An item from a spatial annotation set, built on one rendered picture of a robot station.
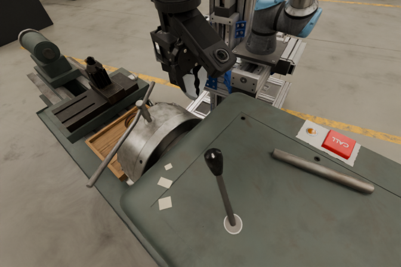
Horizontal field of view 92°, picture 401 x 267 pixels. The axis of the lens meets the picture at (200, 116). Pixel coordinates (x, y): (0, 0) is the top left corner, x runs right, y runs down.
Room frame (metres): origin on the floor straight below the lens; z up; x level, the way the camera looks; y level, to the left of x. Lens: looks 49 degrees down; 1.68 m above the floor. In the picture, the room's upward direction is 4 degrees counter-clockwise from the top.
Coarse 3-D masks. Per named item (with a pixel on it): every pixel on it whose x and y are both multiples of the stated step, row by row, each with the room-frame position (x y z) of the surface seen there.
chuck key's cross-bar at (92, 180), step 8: (152, 88) 0.45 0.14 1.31; (144, 96) 0.42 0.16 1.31; (136, 120) 0.33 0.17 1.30; (128, 128) 0.30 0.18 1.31; (120, 144) 0.25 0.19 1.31; (112, 152) 0.23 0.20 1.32; (104, 160) 0.21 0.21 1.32; (104, 168) 0.19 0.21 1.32; (96, 176) 0.17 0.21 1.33; (88, 184) 0.15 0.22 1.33
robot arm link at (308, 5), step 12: (288, 0) 0.81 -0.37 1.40; (300, 0) 0.73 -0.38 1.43; (312, 0) 0.73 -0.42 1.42; (288, 12) 0.76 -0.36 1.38; (300, 12) 0.73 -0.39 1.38; (312, 12) 0.73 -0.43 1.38; (288, 24) 0.76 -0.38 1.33; (300, 24) 0.74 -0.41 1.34; (312, 24) 0.72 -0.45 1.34; (300, 36) 0.74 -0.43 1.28
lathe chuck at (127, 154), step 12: (156, 108) 0.44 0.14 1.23; (168, 108) 0.44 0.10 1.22; (180, 108) 0.46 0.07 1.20; (144, 120) 0.39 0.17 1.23; (156, 120) 0.38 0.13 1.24; (168, 120) 0.38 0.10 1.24; (132, 132) 0.36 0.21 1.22; (144, 132) 0.35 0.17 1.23; (132, 144) 0.32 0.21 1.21; (144, 144) 0.31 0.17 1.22; (120, 156) 0.31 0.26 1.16; (132, 156) 0.29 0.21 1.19; (132, 168) 0.27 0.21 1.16; (132, 180) 0.26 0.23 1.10
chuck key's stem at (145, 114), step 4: (140, 100) 0.39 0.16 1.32; (136, 104) 0.37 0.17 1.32; (140, 104) 0.37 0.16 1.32; (144, 104) 0.38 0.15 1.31; (140, 108) 0.37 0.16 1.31; (144, 108) 0.37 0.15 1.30; (144, 112) 0.37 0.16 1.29; (148, 112) 0.38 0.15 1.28; (144, 116) 0.37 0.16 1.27; (148, 116) 0.37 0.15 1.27; (148, 120) 0.38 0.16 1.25
